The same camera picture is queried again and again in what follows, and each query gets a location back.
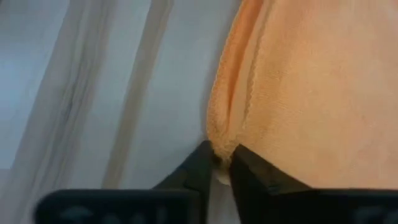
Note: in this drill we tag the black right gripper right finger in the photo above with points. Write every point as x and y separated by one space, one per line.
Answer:
295 205

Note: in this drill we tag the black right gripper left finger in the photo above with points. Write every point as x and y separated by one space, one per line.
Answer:
140 205

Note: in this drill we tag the orange microfiber towel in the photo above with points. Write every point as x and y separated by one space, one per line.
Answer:
311 93

